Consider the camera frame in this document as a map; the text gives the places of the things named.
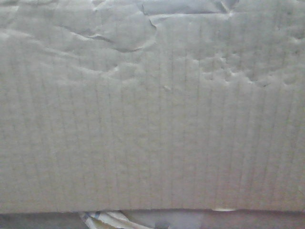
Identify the torn cardboard box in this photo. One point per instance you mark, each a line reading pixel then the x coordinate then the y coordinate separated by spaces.
pixel 152 104

